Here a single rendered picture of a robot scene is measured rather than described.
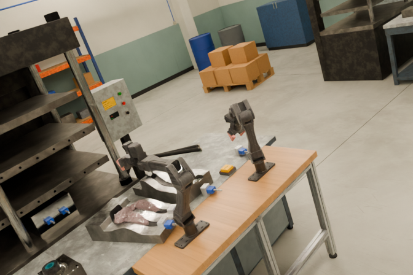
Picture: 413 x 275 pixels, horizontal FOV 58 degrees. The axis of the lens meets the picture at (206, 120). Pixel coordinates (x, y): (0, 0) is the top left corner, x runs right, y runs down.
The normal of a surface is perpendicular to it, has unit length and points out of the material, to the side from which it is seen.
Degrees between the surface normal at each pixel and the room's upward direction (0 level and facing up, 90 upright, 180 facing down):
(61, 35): 90
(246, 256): 90
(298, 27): 90
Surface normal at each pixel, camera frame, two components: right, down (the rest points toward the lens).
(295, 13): -0.73, 0.44
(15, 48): 0.71, 0.00
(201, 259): -0.31, -0.90
